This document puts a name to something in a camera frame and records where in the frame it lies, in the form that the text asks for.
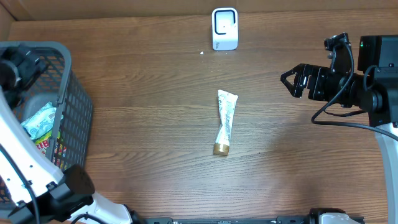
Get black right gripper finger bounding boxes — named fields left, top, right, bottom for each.
left=280, top=63, right=303, bottom=81
left=280, top=74, right=303, bottom=98

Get white tube with gold cap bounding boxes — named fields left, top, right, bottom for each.
left=213, top=90, right=238, bottom=156

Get Haribo gummy candy bag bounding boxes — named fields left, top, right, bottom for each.
left=34, top=131, right=68, bottom=170

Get teal wet wipes pack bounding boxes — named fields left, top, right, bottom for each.
left=21, top=102, right=57, bottom=140

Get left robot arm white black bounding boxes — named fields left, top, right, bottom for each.
left=1, top=41, right=142, bottom=223

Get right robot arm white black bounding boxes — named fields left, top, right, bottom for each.
left=280, top=32, right=397, bottom=223

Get grey plastic basket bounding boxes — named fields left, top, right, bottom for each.
left=1, top=42, right=93, bottom=215

